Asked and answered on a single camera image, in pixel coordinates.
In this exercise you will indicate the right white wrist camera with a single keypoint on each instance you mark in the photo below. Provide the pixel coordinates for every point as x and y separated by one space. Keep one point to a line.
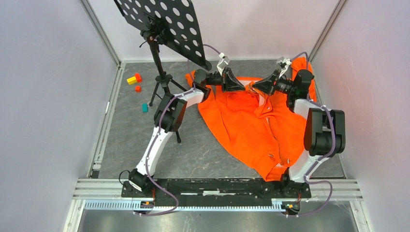
283 64

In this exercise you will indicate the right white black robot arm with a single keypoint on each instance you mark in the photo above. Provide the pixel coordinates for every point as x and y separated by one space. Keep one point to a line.
324 134

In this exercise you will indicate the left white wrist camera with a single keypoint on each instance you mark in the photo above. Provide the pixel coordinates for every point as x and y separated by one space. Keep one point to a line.
223 63

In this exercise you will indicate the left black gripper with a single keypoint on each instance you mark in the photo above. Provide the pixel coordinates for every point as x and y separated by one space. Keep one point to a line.
229 83

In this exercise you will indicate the red block on yellow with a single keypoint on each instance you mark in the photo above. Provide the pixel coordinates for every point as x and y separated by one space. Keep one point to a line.
138 77

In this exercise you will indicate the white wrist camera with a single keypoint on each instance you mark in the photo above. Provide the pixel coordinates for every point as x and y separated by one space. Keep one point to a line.
223 63
283 64

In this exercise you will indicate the orange jacket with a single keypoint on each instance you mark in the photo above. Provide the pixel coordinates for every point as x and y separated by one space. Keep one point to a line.
257 129

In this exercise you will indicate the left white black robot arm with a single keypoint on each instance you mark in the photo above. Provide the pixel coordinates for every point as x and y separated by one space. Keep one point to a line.
169 116

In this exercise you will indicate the teal block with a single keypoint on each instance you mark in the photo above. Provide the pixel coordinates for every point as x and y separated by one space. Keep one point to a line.
144 108

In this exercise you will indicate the black perforated music stand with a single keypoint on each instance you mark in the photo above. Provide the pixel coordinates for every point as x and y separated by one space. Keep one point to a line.
172 23

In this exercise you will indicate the grey slotted cable duct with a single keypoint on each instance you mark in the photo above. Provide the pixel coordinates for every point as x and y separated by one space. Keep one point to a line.
137 205

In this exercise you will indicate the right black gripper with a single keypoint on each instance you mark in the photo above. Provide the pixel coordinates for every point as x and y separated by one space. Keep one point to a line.
267 84

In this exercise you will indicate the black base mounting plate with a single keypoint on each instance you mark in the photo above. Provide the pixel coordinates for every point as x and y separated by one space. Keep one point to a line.
218 192

